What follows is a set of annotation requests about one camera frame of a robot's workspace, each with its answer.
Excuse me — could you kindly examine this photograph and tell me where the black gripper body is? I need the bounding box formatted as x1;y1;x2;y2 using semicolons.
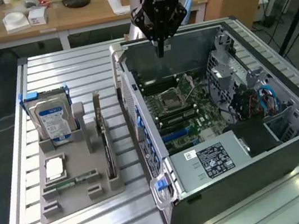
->
141;0;189;44

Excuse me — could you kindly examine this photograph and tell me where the graphics card with metal bracket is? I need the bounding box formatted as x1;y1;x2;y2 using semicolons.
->
90;90;119;181

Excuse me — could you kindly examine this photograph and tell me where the white paper booklet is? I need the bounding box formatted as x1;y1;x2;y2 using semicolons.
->
107;0;132;17

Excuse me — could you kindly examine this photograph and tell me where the metal socket cover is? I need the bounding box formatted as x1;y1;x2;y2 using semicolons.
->
175;72;197;98

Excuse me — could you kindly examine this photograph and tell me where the metal disk bay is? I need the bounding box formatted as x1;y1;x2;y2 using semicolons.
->
200;30;253;106

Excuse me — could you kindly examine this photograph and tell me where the CPU socket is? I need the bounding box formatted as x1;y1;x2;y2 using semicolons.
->
157;88;184;110

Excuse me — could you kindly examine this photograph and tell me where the white labelled box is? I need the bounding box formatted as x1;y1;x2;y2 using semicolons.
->
26;6;49;27

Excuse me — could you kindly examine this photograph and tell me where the RAM stick with label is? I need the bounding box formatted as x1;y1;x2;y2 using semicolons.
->
157;104;199;128

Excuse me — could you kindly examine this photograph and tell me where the green motherboard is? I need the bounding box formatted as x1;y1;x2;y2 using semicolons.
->
133;61;229;160

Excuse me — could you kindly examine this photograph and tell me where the white box with round dish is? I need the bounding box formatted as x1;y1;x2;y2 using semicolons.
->
2;10;32;35

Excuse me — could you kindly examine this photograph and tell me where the blue expansion slot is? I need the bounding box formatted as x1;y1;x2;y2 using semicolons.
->
160;126;193;144

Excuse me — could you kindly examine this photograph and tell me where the hard disk in blue caddy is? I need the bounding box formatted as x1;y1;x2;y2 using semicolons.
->
17;84;80;150

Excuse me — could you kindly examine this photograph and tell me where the grey parts rack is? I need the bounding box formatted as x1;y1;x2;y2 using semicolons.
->
23;97;130;224

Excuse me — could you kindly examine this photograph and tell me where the grey power supply unit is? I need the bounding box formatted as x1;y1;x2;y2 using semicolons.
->
166;127;257;195

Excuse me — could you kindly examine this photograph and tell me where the blue case latch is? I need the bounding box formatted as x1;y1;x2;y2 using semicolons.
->
154;179;169;193

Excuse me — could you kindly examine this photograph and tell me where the silver CPU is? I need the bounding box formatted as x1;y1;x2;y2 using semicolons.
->
44;157;67;180

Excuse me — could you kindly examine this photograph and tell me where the green RAM stick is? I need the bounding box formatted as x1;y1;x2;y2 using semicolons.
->
42;169;99;192

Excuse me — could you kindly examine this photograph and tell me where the black open PC case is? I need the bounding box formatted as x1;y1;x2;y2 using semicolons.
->
106;6;299;224

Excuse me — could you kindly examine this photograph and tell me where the blue wire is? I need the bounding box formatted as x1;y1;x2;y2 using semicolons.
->
256;84;282;118

